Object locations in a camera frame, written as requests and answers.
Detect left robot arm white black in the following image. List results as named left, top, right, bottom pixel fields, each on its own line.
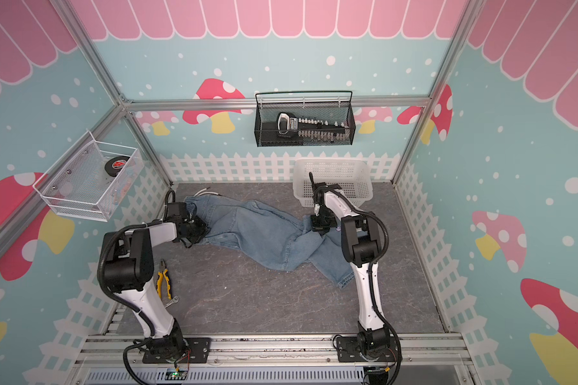
left=96, top=189, right=209, bottom=384

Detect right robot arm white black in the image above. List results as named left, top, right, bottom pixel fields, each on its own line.
left=308, top=173, right=403, bottom=384

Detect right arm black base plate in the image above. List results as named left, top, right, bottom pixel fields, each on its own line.
left=332, top=335, right=397, bottom=364

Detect silver wrench tool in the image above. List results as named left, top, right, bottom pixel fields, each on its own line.
left=165, top=296, right=180, bottom=308

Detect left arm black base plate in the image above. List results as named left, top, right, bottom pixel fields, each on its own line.
left=142, top=337, right=212, bottom=365

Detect blue denim long pants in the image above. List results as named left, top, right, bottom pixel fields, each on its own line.
left=185, top=194, right=354, bottom=288

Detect white wire mesh wall basket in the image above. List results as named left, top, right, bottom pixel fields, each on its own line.
left=33, top=132, right=144, bottom=222

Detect black wire mesh wall basket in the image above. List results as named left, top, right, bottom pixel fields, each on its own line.
left=254, top=91, right=356, bottom=147

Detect yellow black pliers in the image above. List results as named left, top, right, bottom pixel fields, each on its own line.
left=156, top=259, right=173, bottom=301

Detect black tape roll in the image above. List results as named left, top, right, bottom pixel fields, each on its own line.
left=104, top=156, right=130, bottom=177

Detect white plastic basket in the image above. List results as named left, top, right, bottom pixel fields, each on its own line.
left=292, top=158, right=373, bottom=208

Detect small green circuit board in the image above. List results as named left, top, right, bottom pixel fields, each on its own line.
left=165, top=368, right=189, bottom=381

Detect black screwdriver bit set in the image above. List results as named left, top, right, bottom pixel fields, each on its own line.
left=275, top=112, right=352, bottom=144

